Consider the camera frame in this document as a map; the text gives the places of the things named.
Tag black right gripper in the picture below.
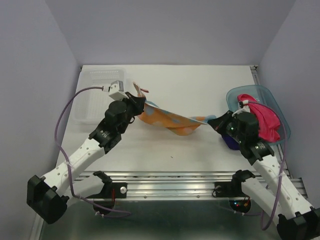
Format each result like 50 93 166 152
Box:
208 109 244 143

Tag purple towel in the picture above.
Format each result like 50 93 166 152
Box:
221 134 240 151

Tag orange polka dot towel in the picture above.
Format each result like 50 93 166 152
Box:
131 81 217 137

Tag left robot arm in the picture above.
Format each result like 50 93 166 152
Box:
26 92 146 224

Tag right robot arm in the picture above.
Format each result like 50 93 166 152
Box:
208 111 320 240

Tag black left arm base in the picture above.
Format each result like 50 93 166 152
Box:
90 171 128 209

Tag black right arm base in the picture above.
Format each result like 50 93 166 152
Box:
212 170 255 216

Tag white plastic basket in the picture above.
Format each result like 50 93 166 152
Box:
72 67 127 125

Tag pink towel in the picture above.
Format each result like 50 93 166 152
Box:
237 94 281 143

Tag blue plastic tub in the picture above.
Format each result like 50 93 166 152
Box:
226 85 291 146

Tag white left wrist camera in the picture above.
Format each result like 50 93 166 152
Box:
102 80 128 101

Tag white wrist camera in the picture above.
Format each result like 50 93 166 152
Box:
232 100 251 117
102 80 128 101

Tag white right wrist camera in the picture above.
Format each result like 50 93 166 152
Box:
232 100 251 117

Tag aluminium mounting rail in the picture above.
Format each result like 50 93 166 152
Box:
73 171 307 201

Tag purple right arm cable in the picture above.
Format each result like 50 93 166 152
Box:
233 147 287 231

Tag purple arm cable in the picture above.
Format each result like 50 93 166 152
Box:
233 147 287 231
55 85 132 221

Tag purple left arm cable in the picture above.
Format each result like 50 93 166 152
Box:
55 85 132 221

